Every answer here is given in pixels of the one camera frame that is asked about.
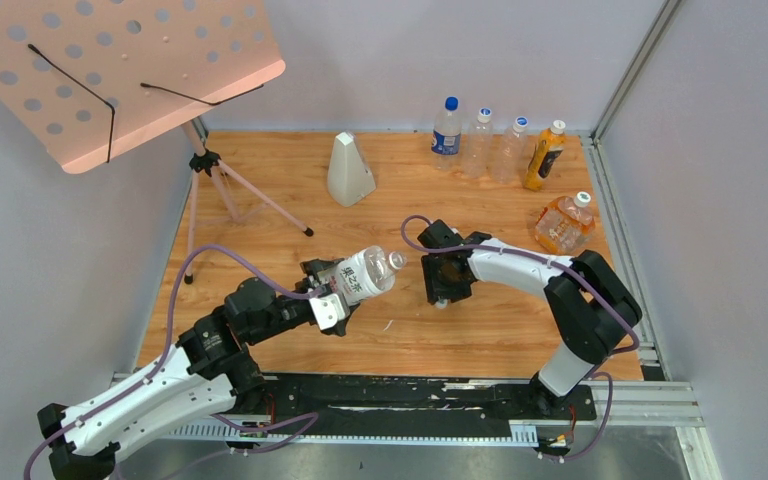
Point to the white bottle cap green print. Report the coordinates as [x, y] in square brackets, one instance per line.
[582, 199]

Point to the clear empty bottle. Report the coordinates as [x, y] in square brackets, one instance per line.
[505, 162]
[478, 145]

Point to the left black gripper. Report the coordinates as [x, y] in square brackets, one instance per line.
[321, 285]

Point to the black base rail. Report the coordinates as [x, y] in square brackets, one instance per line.
[336, 406]

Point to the blue cap water bottle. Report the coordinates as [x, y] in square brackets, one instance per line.
[446, 134]

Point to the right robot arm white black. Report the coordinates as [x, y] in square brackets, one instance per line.
[592, 308]

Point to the beige metronome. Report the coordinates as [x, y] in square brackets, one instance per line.
[349, 178]

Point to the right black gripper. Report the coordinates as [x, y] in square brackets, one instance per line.
[436, 290]

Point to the clear empty bottle left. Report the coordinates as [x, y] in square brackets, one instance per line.
[478, 145]

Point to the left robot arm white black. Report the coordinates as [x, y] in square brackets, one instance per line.
[208, 370]

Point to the orange juice bottle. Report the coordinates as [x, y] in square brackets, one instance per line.
[549, 146]

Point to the white green label bottle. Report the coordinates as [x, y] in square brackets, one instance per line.
[368, 273]

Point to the clear empty bottle right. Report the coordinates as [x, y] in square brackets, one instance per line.
[505, 162]

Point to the pink music stand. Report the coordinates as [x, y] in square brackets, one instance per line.
[97, 105]

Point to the orange label plastic bottle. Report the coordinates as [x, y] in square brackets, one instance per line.
[562, 227]

